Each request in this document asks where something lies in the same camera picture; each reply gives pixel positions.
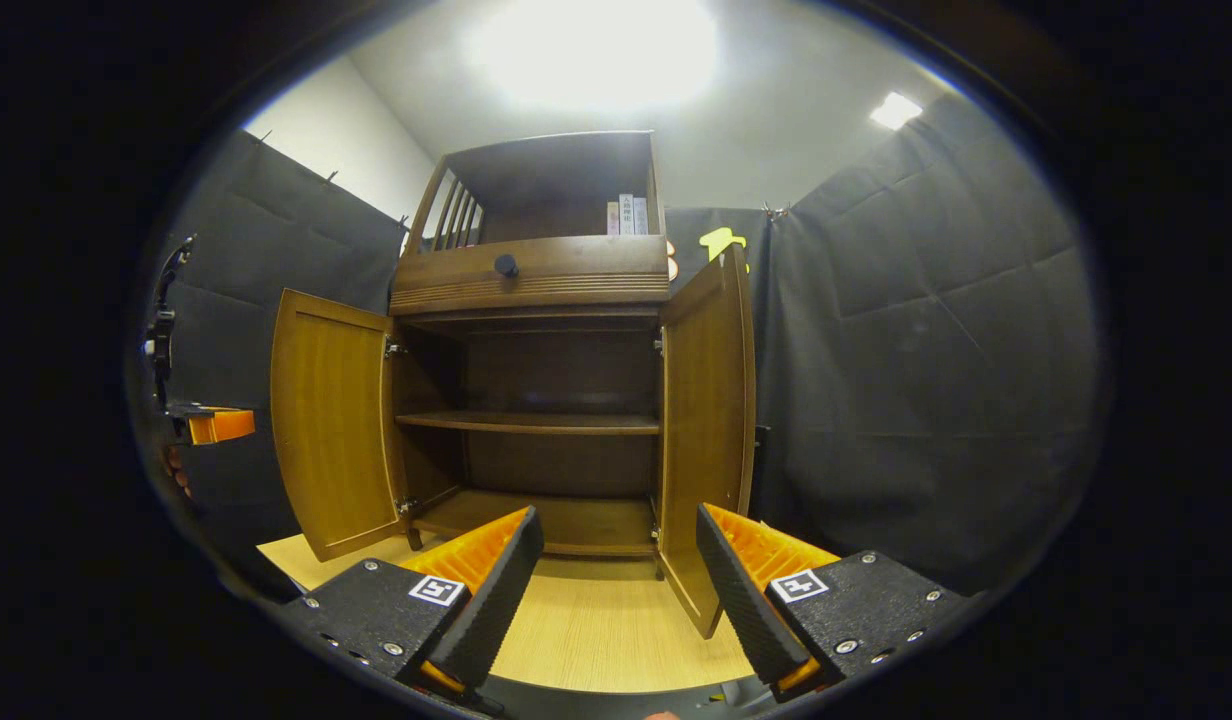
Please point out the black backdrop cloth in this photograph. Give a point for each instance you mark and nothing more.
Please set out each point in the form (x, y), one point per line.
(926, 380)
(306, 230)

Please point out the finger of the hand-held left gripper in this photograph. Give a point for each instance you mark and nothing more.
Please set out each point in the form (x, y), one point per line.
(226, 424)

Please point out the small ceiling light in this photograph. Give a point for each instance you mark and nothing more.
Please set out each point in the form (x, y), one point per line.
(896, 111)

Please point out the wooden double-door shoe cabinet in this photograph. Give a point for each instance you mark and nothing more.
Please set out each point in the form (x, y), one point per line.
(561, 375)

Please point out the grey book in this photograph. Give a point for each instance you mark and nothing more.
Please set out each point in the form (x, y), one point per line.
(640, 217)

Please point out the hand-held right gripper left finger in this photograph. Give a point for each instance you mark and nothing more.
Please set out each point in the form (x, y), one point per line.
(496, 600)

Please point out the wooden shoe cabinet door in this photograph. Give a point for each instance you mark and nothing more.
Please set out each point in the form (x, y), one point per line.
(331, 420)
(706, 430)

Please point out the black round drawer knob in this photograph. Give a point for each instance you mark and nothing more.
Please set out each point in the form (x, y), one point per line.
(506, 265)

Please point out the large ceiling light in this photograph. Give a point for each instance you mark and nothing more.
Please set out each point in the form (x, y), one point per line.
(596, 50)

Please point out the wooden inner shelf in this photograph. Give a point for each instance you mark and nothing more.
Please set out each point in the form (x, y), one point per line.
(536, 423)

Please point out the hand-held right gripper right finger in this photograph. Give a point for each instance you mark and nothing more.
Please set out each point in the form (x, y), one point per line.
(746, 600)

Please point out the pink book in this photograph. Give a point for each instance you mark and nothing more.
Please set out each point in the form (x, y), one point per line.
(613, 220)

